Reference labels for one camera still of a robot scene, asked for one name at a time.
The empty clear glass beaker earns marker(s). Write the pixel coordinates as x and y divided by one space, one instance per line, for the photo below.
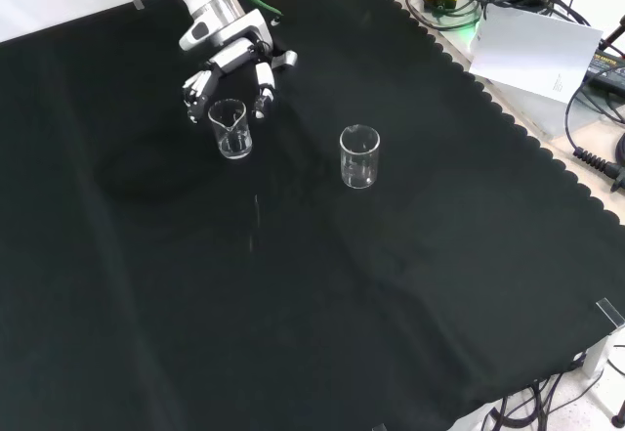
360 177

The black tripod leg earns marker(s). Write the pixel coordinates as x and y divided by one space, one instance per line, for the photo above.
614 35

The white bench leg bracket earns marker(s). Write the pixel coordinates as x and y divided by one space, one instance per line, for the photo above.
599 353

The black bench cloth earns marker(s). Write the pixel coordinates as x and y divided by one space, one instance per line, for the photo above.
293 279

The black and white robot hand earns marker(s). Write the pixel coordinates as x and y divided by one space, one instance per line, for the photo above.
234 55

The black power adapter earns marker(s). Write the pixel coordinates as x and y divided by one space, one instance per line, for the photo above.
608 67

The pale board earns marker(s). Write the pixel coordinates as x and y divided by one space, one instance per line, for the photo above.
532 50

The clear glass beaker with water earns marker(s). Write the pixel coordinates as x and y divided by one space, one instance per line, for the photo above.
234 145

